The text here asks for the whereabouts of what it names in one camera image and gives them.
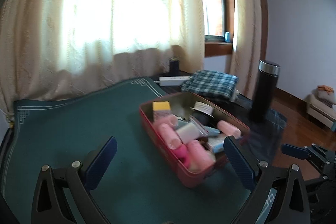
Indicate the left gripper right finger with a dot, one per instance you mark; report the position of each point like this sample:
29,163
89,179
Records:
290,204

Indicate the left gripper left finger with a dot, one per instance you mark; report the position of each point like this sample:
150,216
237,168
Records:
50,204

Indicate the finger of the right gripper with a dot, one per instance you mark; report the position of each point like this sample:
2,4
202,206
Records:
294,151

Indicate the small pink roller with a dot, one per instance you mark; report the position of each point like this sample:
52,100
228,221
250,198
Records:
228,129

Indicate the blue glitter tube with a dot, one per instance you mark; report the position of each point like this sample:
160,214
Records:
212,132

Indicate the light pink hair roller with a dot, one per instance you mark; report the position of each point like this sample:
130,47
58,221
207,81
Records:
166,126

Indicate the pink foam curler rod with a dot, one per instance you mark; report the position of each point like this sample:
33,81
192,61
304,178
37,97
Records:
182,154

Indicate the yellow green medicine box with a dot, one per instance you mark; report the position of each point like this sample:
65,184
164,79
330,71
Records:
161,109

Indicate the blue orange medicine box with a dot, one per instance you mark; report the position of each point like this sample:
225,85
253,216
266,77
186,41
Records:
215,144

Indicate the beige sofa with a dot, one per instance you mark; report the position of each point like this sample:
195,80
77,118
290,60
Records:
320,105

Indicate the black thermos flask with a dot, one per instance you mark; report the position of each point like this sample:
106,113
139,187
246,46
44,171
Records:
267,78

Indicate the plaid folded cloth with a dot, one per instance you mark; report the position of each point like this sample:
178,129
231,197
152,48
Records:
211,84

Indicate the red tin box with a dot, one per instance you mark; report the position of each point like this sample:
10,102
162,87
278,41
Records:
181,104

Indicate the white power strip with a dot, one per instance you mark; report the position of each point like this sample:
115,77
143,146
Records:
173,81

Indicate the blue cup on windowsill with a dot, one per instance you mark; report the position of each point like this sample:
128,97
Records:
227,37

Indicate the dark pen holder cup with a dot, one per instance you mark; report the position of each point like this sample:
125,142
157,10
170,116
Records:
173,67

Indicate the beige patterned curtain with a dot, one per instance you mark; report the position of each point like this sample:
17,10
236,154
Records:
56,49

